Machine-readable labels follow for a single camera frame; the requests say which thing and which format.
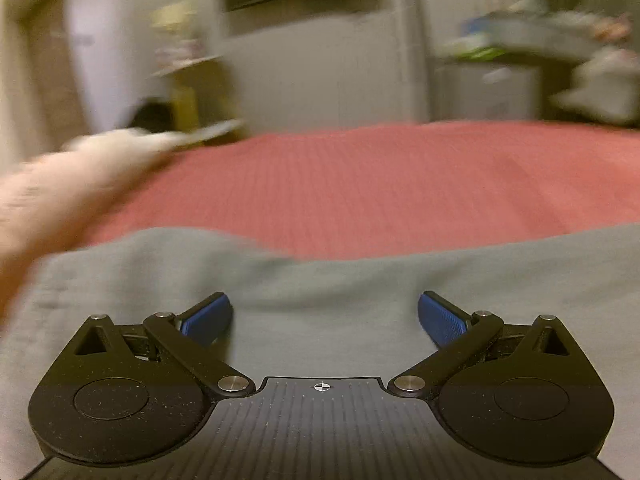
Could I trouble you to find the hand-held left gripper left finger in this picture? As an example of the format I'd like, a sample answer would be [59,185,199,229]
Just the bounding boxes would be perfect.
[52,292,257,404]

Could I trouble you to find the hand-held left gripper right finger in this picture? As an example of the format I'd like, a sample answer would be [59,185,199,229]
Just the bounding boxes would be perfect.
[387,290,592,404]

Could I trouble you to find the grey pants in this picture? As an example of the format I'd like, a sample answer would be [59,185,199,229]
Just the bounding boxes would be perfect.
[0,226,640,480]

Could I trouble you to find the red ribbed blanket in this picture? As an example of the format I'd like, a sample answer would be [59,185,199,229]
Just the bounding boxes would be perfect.
[80,120,640,264]

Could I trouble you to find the dark round object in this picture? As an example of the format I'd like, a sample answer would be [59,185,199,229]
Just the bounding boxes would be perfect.
[127,102,175,133]

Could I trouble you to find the grey drawer cabinet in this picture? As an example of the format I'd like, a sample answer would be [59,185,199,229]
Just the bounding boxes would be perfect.
[440,62,545,122]

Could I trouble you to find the yellow shelf unit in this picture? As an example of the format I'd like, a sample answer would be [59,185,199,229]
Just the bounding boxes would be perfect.
[150,2,238,138]

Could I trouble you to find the white wardrobe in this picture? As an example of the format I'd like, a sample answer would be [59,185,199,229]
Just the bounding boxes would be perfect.
[220,0,432,136]

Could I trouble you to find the black desk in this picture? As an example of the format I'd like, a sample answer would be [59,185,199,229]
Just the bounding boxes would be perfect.
[437,10,640,126]

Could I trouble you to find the white bin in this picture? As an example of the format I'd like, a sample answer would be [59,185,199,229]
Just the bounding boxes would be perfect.
[549,46,640,127]

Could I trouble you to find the white door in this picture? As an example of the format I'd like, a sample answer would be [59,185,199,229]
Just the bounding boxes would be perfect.
[64,0,133,133]

